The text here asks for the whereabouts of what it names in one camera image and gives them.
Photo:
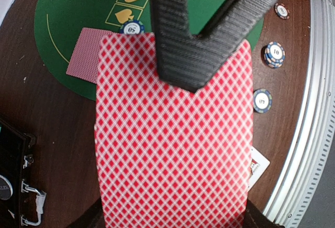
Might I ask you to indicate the red backed card deck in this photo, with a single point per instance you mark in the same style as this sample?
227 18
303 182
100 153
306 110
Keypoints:
167 157

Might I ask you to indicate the face-up jack card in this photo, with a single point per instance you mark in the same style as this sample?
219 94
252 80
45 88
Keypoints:
258 166

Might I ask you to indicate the green chips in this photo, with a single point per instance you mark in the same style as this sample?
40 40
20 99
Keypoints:
132 27

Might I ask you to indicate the blue white poker chip stack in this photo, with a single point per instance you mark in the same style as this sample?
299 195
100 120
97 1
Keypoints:
274 55

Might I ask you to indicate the red card being dealt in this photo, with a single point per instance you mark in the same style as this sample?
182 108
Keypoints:
84 59

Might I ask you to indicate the clear dealer puck in case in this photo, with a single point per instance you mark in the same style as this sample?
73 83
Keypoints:
6 188

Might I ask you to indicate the green poker chip stack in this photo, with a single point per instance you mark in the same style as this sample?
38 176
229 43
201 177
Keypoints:
262 100

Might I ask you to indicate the orange black poker chip stack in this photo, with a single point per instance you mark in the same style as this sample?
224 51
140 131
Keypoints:
281 11

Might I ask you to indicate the round green poker mat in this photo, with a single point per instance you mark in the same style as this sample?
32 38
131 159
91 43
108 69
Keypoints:
58 24

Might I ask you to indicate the black poker case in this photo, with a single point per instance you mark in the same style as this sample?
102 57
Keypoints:
15 145

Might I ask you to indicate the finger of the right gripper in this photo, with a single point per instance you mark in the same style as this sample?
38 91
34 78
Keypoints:
169 20
223 33

